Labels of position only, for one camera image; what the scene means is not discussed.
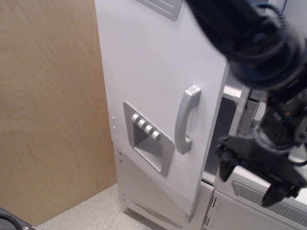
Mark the grey freezer door handle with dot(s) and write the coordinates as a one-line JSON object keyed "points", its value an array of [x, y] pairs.
{"points": [[167, 8]]}

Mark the black base with cable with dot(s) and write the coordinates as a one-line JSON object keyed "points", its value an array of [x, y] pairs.
{"points": [[9, 221]]}

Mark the white toy fridge door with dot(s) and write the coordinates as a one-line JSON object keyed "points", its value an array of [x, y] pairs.
{"points": [[149, 61]]}

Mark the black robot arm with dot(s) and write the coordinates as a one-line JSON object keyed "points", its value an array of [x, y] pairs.
{"points": [[267, 53]]}

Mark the brass hinge lower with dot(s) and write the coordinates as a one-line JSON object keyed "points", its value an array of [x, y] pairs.
{"points": [[207, 222]]}

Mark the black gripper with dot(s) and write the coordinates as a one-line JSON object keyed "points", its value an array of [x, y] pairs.
{"points": [[276, 169]]}

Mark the brass hinge upper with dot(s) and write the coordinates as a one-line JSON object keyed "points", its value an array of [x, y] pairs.
{"points": [[213, 202]]}

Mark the grey ice dispenser panel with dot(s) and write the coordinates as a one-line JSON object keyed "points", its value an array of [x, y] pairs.
{"points": [[149, 141]]}

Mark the white toy kitchen cabinet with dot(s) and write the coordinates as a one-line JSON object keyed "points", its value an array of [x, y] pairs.
{"points": [[141, 194]]}

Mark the grey fridge door handle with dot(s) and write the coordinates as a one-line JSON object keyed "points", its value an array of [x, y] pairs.
{"points": [[189, 101]]}

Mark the brass hinge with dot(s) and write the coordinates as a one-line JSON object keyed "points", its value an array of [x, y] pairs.
{"points": [[207, 222], [213, 202]]}

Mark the grey oven door handle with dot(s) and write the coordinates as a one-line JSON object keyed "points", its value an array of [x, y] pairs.
{"points": [[286, 211]]}

